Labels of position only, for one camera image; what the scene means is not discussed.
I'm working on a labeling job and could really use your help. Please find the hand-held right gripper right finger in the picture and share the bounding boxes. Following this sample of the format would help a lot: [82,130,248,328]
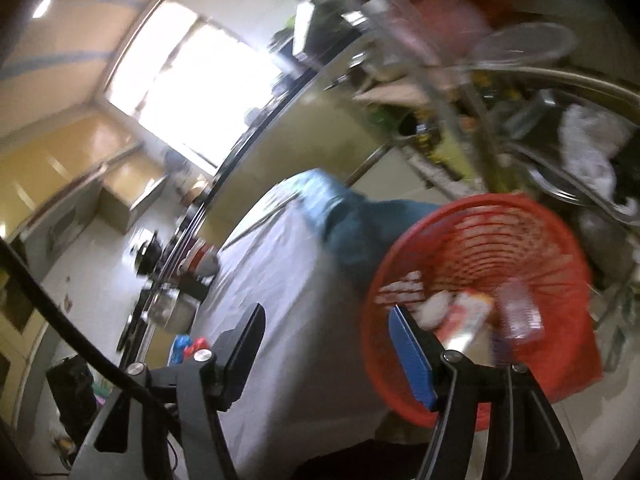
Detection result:
[387,305,586,480]

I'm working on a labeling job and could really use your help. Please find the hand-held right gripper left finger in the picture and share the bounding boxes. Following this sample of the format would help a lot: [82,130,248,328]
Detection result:
[70,302,266,480]

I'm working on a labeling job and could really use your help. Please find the red plastic basket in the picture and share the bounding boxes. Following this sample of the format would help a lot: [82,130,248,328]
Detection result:
[360,192,603,433]

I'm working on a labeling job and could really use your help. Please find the white crumpled paper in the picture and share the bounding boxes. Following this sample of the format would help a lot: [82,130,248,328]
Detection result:
[417,292,456,328]

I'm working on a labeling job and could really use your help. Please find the blue red packet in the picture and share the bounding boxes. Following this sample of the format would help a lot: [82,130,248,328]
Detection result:
[167,335,211,366]

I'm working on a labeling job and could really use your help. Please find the white long packet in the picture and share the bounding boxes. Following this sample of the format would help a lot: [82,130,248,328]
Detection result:
[435,290,496,356]

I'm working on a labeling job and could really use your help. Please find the white tablecloth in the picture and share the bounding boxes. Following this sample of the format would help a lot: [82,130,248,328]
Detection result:
[192,175,401,471]

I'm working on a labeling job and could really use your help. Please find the black container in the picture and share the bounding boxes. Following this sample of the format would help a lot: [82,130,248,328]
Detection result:
[177,275,211,301]

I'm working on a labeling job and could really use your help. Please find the metal pot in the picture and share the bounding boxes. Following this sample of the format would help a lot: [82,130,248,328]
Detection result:
[145,285,198,333]

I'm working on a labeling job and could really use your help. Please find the stacked bowls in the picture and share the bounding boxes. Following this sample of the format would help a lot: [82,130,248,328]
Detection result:
[180,240,221,276]

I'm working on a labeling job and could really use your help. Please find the clear plastic wrapper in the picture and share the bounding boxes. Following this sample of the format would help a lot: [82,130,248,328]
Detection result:
[495,280,546,341]

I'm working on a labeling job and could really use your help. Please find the blue cloth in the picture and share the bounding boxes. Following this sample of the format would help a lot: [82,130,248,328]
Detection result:
[287,167,446,286]

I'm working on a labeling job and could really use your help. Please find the black wok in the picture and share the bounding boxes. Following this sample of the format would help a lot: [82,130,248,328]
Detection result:
[127,230,168,278]

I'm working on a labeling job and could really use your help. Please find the black bag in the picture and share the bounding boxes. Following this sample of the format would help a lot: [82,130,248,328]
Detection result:
[45,355,101,451]

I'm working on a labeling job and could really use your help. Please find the range hood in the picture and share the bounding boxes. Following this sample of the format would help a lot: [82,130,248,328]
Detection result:
[30,200,101,261]

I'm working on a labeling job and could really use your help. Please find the yellow base cabinets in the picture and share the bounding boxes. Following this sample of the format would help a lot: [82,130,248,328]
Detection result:
[205,60,416,246]

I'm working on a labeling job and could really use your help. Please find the metal storage rack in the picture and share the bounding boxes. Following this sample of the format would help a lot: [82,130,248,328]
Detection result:
[300,0,640,361]

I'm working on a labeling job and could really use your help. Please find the white plastic bag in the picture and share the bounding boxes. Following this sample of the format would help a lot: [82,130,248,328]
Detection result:
[557,105,636,201]

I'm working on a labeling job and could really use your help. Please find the window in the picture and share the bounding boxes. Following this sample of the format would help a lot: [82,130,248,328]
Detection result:
[102,0,286,171]

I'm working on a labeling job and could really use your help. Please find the round clear lidded container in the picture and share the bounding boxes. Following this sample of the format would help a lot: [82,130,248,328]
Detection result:
[470,22,578,68]

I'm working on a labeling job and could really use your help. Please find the red plastic bag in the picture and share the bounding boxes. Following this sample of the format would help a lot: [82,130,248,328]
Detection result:
[395,0,506,56]

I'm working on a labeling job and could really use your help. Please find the black cable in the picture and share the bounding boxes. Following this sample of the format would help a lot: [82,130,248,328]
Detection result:
[0,237,181,461]

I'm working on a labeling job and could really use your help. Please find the yellow wall cabinets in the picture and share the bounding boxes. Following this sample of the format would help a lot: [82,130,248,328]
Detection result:
[0,110,171,241]

